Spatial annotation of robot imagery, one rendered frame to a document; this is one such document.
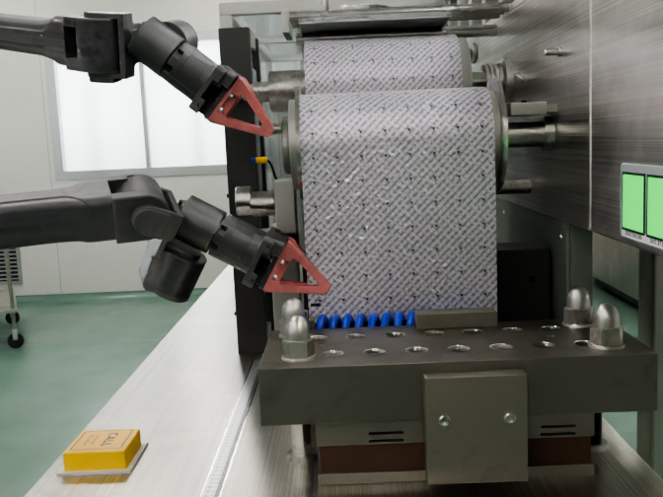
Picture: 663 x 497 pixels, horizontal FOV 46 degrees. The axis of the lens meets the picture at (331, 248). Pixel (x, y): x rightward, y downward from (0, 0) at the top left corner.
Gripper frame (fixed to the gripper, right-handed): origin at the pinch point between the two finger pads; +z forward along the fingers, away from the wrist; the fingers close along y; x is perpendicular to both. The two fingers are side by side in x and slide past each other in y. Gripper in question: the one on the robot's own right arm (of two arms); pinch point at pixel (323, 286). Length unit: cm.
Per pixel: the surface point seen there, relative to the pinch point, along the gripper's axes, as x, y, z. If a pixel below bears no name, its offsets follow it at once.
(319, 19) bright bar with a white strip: 32.1, -30.4, -17.5
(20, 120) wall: -92, -557, -246
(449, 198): 16.8, 0.2, 8.8
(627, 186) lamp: 25.4, 22.7, 19.4
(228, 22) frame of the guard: 30, -102, -43
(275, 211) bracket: 4.8, -7.2, -9.6
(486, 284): 9.5, 0.3, 18.0
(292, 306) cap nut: -2.2, 8.0, -2.7
